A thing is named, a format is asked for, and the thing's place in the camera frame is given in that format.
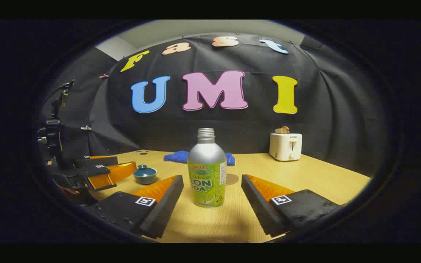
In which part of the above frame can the teal teacup lid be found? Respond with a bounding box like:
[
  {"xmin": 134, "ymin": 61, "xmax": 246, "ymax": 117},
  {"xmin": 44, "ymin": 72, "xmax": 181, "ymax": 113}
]
[{"xmin": 136, "ymin": 164, "xmax": 155, "ymax": 176}]

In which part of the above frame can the white toaster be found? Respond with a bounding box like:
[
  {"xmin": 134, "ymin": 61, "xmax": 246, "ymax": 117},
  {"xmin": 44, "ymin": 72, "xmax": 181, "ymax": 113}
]
[{"xmin": 269, "ymin": 133, "xmax": 303, "ymax": 162}]

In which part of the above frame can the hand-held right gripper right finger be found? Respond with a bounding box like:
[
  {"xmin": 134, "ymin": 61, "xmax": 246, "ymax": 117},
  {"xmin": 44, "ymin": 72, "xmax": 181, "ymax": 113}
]
[{"xmin": 241, "ymin": 174, "xmax": 341, "ymax": 237}]

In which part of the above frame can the teal white-lined teacup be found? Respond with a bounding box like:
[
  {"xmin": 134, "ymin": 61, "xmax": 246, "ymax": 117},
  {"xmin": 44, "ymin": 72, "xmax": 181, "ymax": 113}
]
[{"xmin": 133, "ymin": 168, "xmax": 158, "ymax": 185}]

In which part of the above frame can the black backdrop cloth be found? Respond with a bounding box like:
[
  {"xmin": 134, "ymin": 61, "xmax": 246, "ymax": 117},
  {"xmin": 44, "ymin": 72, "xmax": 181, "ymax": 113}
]
[{"xmin": 39, "ymin": 33, "xmax": 383, "ymax": 176}]

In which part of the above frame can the silver green-label water bottle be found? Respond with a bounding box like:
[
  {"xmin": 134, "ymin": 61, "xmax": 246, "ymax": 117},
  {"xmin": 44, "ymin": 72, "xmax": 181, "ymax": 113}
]
[{"xmin": 187, "ymin": 128, "xmax": 228, "ymax": 209}]

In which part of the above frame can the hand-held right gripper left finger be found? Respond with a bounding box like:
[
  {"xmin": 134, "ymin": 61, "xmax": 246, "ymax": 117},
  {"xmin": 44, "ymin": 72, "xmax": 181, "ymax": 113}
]
[{"xmin": 83, "ymin": 175, "xmax": 184, "ymax": 240}]

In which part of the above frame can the blue towel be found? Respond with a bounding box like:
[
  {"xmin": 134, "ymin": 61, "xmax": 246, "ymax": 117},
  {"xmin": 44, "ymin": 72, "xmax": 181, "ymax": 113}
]
[{"xmin": 164, "ymin": 150, "xmax": 236, "ymax": 167}]

